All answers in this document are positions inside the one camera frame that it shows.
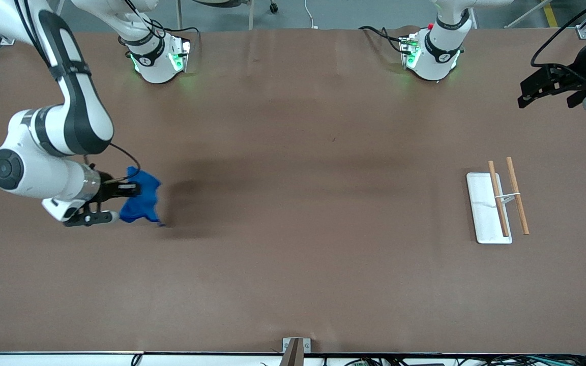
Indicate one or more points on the blue microfibre towel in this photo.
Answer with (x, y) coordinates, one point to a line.
(143, 201)

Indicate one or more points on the black chair caster wheel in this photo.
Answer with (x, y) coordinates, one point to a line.
(273, 7)

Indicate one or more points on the dark brown upright bar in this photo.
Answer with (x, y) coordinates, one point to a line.
(292, 353)

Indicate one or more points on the grey metal table bracket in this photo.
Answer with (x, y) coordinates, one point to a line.
(305, 345)

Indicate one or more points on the wooden rack rod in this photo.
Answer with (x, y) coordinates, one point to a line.
(496, 188)
(518, 195)

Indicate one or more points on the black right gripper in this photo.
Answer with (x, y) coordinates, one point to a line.
(107, 190)

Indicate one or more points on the brown table cover sheet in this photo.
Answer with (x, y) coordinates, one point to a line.
(293, 254)

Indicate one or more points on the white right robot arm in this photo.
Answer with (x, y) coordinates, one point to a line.
(77, 101)

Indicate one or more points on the beige furniture leg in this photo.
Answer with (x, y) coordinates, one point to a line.
(251, 12)
(179, 12)

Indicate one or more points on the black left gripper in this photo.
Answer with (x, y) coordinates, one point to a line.
(576, 78)

